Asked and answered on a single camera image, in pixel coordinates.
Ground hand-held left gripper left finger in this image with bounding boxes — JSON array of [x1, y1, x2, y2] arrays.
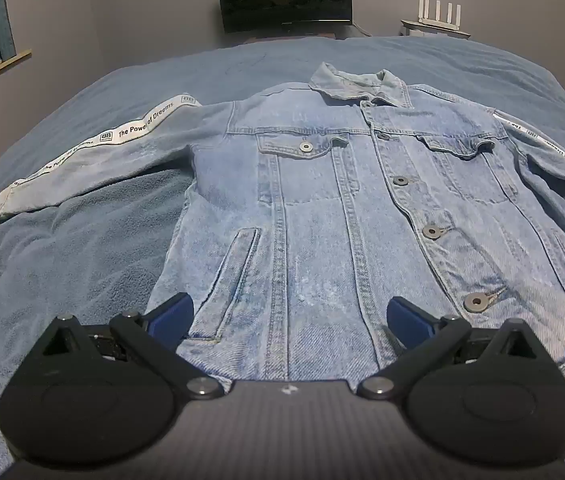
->
[[38, 292, 226, 402]]

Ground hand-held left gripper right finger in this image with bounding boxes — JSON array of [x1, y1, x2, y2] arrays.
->
[[356, 296, 549, 402]]

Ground light blue denim jacket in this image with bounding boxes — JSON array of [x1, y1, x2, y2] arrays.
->
[[0, 62, 565, 438]]

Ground blue bed blanket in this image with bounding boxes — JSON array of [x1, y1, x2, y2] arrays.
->
[[0, 35, 565, 466]]

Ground white router with antennas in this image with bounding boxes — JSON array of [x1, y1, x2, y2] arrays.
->
[[415, 0, 464, 26]]

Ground wooden window ledge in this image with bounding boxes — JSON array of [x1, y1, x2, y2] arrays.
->
[[0, 50, 33, 92]]

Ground small wall shelf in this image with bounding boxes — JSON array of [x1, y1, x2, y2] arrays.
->
[[401, 19, 472, 40]]

